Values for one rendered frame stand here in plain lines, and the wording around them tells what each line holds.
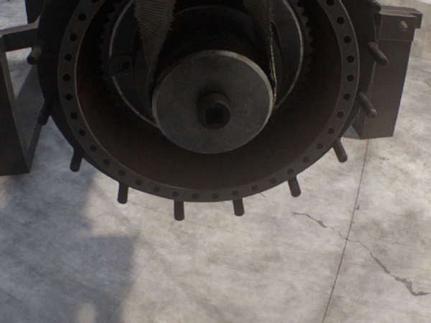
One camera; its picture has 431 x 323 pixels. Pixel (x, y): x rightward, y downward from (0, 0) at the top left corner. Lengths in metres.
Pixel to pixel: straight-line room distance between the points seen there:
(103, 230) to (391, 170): 1.20
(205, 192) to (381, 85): 1.39
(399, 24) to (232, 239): 1.10
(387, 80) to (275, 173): 1.35
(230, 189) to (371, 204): 1.11
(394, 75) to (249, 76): 1.50
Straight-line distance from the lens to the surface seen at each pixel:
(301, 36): 0.66
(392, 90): 2.00
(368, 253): 1.54
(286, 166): 0.66
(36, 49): 0.61
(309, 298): 1.37
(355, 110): 0.71
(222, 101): 0.49
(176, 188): 0.66
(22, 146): 1.87
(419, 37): 3.26
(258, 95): 0.52
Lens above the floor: 1.11
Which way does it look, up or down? 37 degrees down
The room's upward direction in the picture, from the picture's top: 1 degrees clockwise
